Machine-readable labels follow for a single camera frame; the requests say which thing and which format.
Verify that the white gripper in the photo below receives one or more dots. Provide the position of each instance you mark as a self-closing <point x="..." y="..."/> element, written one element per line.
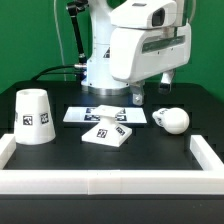
<point x="136" y="55"/>

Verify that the white lamp bulb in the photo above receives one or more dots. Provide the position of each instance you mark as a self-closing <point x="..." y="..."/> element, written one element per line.
<point x="173" y="120"/>

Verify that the white lamp base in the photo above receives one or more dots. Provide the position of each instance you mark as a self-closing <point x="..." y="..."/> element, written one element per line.
<point x="108" y="131"/>

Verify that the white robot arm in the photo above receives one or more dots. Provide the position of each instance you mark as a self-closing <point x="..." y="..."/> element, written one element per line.
<point x="98" y="78"/>

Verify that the white lamp shade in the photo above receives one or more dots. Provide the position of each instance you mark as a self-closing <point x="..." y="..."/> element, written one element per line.
<point x="33" y="123"/>

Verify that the white marker tag plate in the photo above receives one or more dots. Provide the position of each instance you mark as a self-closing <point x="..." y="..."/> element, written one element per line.
<point x="88" y="115"/>

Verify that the white U-shaped fence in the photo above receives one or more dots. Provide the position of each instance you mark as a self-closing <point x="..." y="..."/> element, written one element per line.
<point x="208" y="180"/>

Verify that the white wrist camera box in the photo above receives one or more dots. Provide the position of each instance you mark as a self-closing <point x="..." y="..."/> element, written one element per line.
<point x="144" y="14"/>

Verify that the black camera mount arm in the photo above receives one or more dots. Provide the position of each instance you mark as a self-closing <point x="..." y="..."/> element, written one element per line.
<point x="74" y="8"/>

